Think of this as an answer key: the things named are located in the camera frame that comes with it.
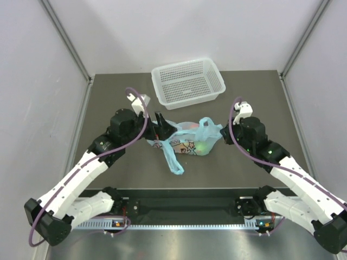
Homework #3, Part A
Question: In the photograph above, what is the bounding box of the left aluminium frame post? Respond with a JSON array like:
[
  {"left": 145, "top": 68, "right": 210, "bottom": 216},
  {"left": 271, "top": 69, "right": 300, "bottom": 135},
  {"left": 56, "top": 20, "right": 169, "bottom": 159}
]
[{"left": 38, "top": 0, "right": 92, "bottom": 82}]

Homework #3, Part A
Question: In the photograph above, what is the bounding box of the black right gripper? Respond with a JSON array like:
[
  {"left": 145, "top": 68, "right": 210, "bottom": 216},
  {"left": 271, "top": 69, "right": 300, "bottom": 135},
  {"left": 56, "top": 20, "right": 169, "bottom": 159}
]
[{"left": 220, "top": 116, "right": 255, "bottom": 153}]

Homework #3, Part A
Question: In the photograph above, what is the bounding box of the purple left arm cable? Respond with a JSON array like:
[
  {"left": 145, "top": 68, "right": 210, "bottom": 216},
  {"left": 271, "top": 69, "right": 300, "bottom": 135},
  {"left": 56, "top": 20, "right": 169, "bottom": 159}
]
[{"left": 29, "top": 87, "right": 150, "bottom": 246}]

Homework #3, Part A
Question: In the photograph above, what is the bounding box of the light blue plastic bag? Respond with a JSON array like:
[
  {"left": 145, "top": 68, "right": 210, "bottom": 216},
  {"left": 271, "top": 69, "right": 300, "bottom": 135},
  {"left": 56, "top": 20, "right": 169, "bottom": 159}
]
[{"left": 147, "top": 117, "right": 223, "bottom": 175}]

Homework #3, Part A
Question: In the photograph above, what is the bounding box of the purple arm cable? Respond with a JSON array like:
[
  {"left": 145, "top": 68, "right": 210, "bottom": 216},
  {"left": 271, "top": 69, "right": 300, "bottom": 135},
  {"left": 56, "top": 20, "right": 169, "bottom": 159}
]
[
  {"left": 29, "top": 87, "right": 150, "bottom": 246},
  {"left": 229, "top": 96, "right": 347, "bottom": 236}
]

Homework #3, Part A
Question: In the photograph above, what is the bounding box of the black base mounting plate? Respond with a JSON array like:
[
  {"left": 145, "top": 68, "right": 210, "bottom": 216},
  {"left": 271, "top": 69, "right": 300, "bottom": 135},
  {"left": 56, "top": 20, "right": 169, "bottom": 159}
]
[{"left": 78, "top": 187, "right": 299, "bottom": 220}]

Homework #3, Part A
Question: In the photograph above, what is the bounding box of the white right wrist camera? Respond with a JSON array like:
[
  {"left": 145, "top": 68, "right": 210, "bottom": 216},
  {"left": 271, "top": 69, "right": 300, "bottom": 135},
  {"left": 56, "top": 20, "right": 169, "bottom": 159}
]
[{"left": 233, "top": 101, "right": 253, "bottom": 125}]

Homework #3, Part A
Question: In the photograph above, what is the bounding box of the aluminium frame post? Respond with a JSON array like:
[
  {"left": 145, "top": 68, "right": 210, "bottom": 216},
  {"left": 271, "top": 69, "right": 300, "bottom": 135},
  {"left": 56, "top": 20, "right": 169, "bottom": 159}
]
[
  {"left": 280, "top": 0, "right": 333, "bottom": 79},
  {"left": 38, "top": 0, "right": 92, "bottom": 82}
]

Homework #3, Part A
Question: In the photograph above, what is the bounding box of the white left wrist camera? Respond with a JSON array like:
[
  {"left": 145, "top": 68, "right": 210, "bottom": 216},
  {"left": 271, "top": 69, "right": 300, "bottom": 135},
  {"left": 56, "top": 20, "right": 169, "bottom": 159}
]
[{"left": 127, "top": 94, "right": 151, "bottom": 115}]

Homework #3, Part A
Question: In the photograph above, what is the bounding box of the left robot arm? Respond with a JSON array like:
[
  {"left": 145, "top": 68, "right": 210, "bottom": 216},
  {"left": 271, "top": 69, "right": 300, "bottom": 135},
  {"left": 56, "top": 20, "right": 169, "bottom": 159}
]
[{"left": 24, "top": 109, "right": 177, "bottom": 247}]

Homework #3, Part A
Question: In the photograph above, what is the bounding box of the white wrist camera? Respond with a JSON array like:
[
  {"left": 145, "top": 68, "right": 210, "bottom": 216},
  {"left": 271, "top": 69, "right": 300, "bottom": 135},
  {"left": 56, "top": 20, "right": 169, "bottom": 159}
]
[
  {"left": 233, "top": 101, "right": 253, "bottom": 125},
  {"left": 127, "top": 94, "right": 151, "bottom": 115}
]

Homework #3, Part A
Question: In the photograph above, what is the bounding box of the grey slotted cable duct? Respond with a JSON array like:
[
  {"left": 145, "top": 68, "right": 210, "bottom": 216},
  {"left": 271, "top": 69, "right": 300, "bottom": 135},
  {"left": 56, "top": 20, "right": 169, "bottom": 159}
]
[{"left": 75, "top": 218, "right": 274, "bottom": 231}]

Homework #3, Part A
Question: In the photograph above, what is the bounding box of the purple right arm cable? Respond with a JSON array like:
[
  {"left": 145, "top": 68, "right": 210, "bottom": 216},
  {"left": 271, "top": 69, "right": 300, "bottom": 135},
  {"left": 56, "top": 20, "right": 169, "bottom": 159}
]
[{"left": 229, "top": 96, "right": 347, "bottom": 236}]

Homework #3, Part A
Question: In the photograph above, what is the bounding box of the dark grey table mat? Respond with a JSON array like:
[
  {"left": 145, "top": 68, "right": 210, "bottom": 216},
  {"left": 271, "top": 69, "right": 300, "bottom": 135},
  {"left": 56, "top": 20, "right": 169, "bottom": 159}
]
[{"left": 75, "top": 70, "right": 312, "bottom": 189}]

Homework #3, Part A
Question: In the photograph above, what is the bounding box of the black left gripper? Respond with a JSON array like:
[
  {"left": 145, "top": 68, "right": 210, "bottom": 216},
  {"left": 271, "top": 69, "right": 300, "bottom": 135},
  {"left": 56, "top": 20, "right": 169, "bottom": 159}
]
[{"left": 123, "top": 110, "right": 176, "bottom": 146}]

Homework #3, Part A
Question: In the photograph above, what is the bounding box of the green pear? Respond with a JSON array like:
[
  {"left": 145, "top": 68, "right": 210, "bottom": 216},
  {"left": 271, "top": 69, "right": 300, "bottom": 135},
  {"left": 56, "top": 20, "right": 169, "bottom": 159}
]
[{"left": 195, "top": 141, "right": 209, "bottom": 154}]

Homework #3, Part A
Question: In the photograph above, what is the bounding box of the right aluminium frame post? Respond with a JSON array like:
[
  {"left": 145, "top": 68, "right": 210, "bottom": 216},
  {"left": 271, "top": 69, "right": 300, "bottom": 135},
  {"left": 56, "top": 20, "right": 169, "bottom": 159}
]
[{"left": 280, "top": 0, "right": 333, "bottom": 79}]

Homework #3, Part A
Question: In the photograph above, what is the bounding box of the white perforated plastic basket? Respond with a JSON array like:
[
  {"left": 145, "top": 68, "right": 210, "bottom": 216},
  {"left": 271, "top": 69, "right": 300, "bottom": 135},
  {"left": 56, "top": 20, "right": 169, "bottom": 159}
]
[{"left": 151, "top": 58, "right": 226, "bottom": 110}]

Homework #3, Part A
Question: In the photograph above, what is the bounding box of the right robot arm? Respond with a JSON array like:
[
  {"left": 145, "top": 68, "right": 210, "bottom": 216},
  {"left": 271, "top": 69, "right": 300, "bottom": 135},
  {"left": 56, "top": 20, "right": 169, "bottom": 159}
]
[{"left": 221, "top": 116, "right": 346, "bottom": 254}]

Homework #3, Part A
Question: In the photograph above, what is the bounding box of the red apple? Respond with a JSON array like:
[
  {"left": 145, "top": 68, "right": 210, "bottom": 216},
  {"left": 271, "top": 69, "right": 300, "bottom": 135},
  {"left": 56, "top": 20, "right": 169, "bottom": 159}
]
[{"left": 187, "top": 122, "right": 200, "bottom": 129}]

